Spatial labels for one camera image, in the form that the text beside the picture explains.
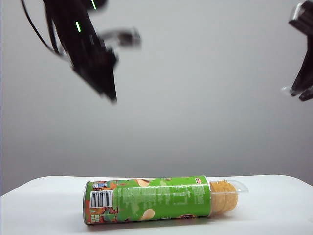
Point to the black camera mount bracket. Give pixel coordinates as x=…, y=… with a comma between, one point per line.
x=110, y=34

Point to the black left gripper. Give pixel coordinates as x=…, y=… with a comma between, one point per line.
x=95, y=60

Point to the transparent plastic chip container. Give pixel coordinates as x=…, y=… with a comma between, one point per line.
x=240, y=189

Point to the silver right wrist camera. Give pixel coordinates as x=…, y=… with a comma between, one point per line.
x=297, y=13

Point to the stack of potato chips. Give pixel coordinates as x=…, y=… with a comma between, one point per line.
x=223, y=198

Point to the green chips can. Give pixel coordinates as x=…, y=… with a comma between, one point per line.
x=151, y=198

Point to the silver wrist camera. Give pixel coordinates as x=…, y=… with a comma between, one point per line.
x=297, y=13
x=130, y=38

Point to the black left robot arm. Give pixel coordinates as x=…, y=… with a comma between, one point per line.
x=71, y=27

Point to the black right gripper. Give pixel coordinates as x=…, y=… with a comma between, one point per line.
x=308, y=29

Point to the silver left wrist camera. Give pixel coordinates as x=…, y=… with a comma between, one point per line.
x=130, y=38

